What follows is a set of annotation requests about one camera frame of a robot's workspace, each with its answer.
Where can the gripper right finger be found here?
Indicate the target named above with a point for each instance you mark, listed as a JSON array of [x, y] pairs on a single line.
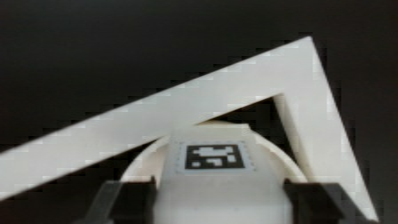
[[322, 204]]

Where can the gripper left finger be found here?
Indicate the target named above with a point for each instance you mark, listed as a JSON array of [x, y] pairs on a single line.
[[123, 203]]

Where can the white stool leg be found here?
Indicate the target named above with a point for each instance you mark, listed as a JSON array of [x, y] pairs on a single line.
[[220, 188]]

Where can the white L-shaped fence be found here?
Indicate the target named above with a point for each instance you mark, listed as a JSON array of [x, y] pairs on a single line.
[[277, 75]]

